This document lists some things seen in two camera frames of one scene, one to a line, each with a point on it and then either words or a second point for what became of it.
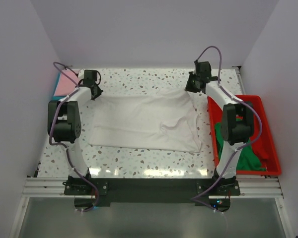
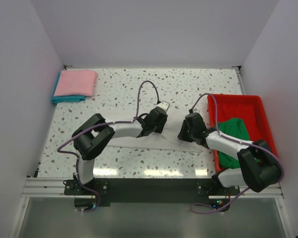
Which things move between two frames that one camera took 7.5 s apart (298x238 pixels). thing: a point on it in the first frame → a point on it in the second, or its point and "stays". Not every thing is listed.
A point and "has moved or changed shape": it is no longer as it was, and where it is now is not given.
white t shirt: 166,121 has moved or changed shape
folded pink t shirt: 64,85 stays
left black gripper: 99,91 → 159,129
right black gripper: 188,87 → 182,134
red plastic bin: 265,145 stays
